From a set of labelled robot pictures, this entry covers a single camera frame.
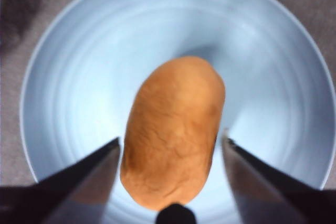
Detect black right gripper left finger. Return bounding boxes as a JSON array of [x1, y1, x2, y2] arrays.
[[0, 136, 121, 224]]

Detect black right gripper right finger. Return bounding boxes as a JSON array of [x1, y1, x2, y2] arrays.
[[222, 128, 336, 224]]

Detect brown potato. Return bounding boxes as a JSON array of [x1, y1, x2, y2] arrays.
[[120, 55, 226, 211]]

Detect blue round plate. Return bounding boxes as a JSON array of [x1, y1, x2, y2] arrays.
[[19, 0, 333, 224]]

